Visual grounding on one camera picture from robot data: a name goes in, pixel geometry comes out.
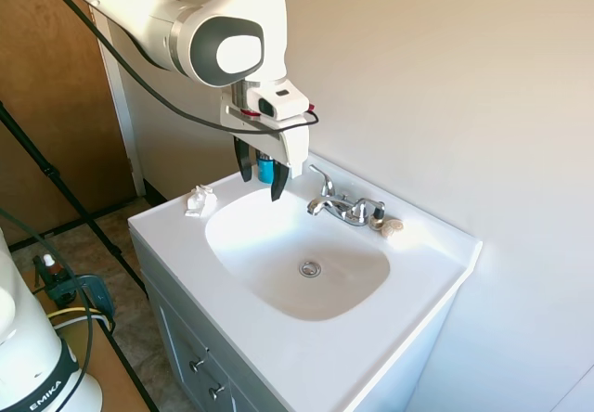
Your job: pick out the chrome sink drain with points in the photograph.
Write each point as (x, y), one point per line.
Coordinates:
(310, 268)

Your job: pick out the teal metal clamp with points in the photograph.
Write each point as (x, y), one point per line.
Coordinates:
(99, 298)

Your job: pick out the beige seashell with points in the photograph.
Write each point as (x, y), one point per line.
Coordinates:
(392, 227)

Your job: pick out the blue bottle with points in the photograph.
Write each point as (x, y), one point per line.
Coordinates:
(265, 171)

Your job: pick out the metal cabinet knob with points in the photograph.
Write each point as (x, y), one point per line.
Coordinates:
(198, 364)
(216, 390)

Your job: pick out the white vanity sink top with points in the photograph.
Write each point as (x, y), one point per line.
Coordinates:
(287, 328)

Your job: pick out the amber dropper bottle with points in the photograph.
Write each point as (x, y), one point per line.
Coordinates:
(55, 275)

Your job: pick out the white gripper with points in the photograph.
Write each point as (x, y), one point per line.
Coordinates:
(294, 145)

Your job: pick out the chrome sink faucet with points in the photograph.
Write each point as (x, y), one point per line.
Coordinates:
(341, 205)

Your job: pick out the white door frame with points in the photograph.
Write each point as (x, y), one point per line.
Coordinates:
(121, 119)

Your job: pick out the brown wooden door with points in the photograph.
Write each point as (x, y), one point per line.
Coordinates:
(51, 106)

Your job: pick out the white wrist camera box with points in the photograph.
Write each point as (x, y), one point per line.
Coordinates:
(283, 99)

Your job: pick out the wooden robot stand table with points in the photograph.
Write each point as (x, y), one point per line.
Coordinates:
(111, 375)

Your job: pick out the white tissue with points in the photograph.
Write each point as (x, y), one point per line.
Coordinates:
(199, 201)

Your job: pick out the grey vanity cabinet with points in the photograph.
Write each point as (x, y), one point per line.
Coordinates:
(171, 319)

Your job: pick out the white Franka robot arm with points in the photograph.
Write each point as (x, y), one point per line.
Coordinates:
(148, 8)

